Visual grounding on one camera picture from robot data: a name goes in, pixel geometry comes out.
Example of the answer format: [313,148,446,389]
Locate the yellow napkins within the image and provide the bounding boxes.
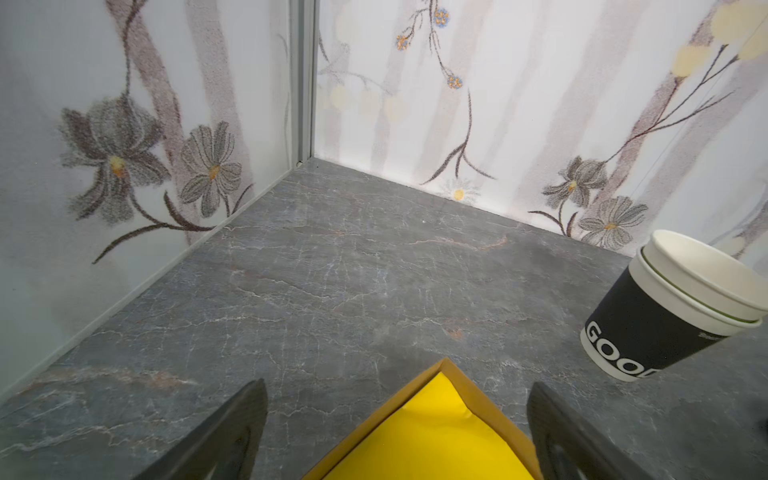
[326,373,532,479]

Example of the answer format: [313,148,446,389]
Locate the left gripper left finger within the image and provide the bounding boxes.
[137,379,268,479]

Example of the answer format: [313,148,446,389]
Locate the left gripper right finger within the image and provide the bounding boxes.
[526,382,650,480]

